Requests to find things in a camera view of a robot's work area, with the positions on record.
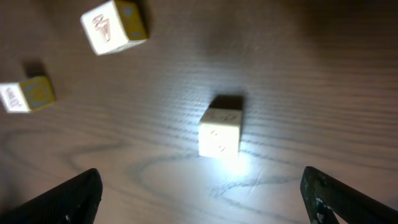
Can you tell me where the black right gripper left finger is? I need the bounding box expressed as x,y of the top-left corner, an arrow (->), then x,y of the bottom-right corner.
1,168 -> 103,224

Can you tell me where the white wooden block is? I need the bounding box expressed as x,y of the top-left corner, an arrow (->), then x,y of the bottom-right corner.
198,108 -> 243,159

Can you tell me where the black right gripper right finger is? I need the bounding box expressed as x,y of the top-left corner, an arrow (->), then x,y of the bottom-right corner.
300,166 -> 397,224

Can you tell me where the pale yellow block left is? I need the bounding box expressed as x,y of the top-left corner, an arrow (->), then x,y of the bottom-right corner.
80,0 -> 148,55

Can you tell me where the yellow block right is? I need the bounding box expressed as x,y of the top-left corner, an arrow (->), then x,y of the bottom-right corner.
1,76 -> 55,113

